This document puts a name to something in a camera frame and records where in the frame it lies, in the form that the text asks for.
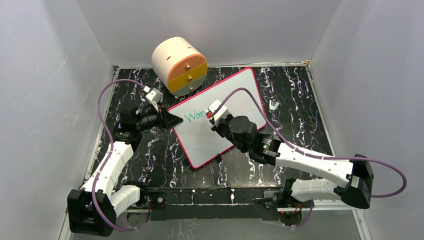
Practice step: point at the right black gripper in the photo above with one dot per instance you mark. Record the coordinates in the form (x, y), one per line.
(217, 128)

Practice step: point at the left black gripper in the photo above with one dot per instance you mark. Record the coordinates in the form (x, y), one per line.
(167, 120)

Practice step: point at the pink framed whiteboard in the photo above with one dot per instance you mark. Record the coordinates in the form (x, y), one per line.
(199, 143)

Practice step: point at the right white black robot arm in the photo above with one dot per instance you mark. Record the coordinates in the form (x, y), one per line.
(349, 181)

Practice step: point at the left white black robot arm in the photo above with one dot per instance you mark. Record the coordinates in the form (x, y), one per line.
(94, 208)

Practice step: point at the cream cylindrical drawer box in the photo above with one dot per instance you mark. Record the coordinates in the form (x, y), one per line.
(180, 67)

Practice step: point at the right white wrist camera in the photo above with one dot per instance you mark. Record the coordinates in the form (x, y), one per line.
(217, 111)

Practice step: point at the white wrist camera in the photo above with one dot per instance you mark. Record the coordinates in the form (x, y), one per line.
(154, 96)
(217, 111)

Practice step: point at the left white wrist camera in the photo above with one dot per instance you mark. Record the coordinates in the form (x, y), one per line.
(154, 96)

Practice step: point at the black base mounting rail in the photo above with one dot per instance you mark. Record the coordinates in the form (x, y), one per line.
(264, 203)

